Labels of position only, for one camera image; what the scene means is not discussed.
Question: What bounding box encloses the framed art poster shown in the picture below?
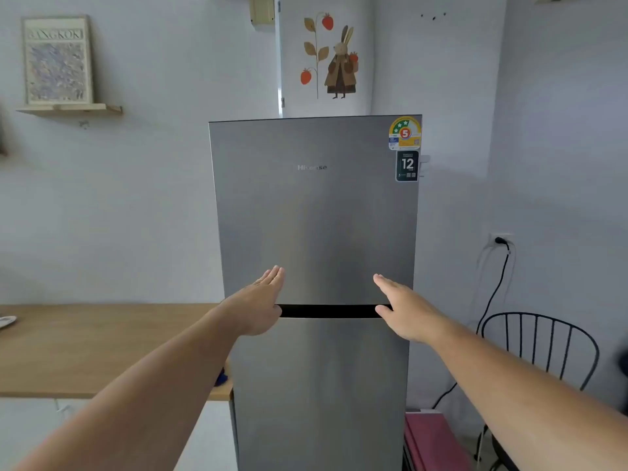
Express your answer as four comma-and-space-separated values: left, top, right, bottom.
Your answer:
21, 15, 94, 106

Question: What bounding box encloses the dark warranty sticker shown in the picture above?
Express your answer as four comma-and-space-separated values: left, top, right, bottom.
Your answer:
395, 150, 421, 183

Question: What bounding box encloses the yellow green energy sticker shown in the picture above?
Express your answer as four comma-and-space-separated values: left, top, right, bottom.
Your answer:
388, 116, 423, 152

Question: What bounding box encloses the person's right forearm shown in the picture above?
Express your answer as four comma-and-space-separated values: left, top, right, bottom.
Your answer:
427, 318, 628, 471

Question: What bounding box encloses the pink box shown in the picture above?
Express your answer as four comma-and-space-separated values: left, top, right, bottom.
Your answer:
403, 409, 472, 471

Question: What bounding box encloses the person's left hand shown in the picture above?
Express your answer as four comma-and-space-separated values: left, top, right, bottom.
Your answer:
219, 265, 285, 337

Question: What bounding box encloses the beige electrical box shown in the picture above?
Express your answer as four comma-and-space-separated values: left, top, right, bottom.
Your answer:
247, 0, 277, 26

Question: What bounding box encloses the black wire chair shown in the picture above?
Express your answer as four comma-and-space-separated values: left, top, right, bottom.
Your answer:
478, 312, 601, 471

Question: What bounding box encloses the black power cable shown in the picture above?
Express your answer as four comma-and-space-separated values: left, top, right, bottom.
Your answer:
431, 236, 512, 410

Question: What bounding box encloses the rabbit wall sticker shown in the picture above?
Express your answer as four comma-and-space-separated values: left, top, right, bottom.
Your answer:
300, 12, 360, 100

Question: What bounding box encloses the wooden wall shelf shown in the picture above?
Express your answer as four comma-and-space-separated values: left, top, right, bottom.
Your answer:
16, 103, 124, 117

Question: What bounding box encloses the silver refrigerator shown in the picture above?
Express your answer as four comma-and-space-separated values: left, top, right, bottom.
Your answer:
208, 114, 423, 471

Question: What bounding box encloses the person's right hand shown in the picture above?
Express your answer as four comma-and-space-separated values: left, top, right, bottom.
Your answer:
372, 273, 452, 345

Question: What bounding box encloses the person's left forearm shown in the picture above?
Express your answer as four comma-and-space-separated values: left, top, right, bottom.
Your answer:
14, 301, 244, 471

